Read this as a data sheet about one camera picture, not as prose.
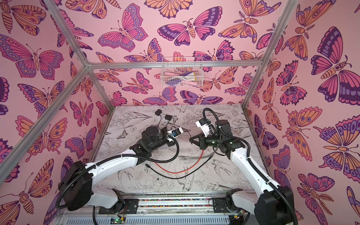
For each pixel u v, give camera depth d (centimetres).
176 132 62
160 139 66
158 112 116
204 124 67
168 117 113
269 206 39
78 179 42
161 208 74
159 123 109
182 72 97
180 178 84
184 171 86
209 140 66
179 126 109
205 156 92
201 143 66
